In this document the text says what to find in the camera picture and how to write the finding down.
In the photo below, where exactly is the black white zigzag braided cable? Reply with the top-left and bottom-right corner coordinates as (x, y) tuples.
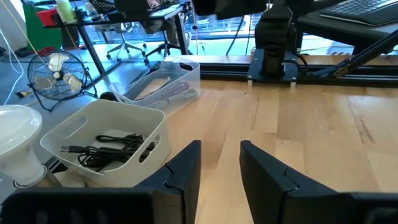
(146, 88), (200, 108)

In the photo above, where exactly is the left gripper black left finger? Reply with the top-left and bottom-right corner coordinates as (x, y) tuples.
(0, 139), (202, 224)

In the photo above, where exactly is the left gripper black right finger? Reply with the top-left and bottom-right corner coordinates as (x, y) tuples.
(239, 139), (398, 224)

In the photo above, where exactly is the thin black cable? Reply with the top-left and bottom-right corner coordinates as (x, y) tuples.
(95, 133), (147, 146)

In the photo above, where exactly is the red storage box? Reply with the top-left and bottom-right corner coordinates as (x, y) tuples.
(35, 8), (60, 27)

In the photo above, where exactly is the pale green bottle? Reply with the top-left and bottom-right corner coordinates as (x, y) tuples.
(55, 0), (77, 24)

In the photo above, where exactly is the black office desk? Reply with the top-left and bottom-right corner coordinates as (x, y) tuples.
(43, 0), (192, 77)

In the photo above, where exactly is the black laptop stand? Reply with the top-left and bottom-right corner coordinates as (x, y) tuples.
(297, 14), (398, 52)

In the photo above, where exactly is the grey office chair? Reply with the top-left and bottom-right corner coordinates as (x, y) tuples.
(95, 23), (147, 63)

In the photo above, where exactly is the black floor fan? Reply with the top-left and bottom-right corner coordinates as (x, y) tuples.
(26, 49), (99, 113)

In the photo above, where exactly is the clear plastic bin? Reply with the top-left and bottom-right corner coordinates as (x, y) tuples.
(109, 55), (201, 118)

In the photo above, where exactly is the dark grey laptop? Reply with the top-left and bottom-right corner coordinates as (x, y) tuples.
(319, 0), (398, 28)

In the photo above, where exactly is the black USB cable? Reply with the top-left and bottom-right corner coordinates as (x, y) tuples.
(59, 144), (156, 172)

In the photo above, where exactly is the purple braided cable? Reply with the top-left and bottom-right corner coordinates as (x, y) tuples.
(135, 80), (193, 102)

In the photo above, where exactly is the light grey plastic bin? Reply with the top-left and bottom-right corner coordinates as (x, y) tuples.
(39, 98), (171, 189)

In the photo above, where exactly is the black aluminium frame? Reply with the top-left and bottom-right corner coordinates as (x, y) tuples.
(192, 27), (398, 88)

